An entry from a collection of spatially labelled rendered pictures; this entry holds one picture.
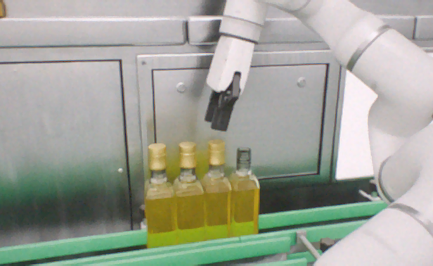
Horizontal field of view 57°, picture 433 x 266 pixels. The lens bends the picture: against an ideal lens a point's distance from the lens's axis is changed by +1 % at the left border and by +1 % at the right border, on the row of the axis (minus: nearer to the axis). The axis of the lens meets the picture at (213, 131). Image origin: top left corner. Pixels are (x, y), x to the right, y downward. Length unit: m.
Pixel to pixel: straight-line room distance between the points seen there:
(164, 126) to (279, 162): 0.30
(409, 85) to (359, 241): 0.23
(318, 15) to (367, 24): 0.15
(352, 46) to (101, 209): 0.66
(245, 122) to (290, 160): 0.16
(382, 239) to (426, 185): 0.09
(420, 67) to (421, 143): 0.12
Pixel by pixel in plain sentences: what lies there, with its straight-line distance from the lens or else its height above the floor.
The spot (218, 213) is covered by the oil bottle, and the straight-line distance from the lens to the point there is 0.80.
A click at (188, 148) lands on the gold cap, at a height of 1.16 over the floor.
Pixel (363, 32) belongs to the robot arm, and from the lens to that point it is 0.62.
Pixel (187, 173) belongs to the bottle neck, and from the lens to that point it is 0.76.
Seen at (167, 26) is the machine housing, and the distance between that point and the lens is 0.84.
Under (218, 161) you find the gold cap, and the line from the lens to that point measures 0.76.
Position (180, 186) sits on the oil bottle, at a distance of 0.76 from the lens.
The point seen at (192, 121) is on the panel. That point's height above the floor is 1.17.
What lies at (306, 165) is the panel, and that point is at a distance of 1.01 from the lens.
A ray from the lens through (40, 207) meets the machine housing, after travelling 0.99.
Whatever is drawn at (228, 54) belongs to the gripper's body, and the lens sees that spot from 0.69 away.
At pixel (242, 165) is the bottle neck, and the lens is 0.78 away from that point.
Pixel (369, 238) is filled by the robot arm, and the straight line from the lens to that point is 0.47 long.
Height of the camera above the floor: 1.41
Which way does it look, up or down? 17 degrees down
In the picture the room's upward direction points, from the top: straight up
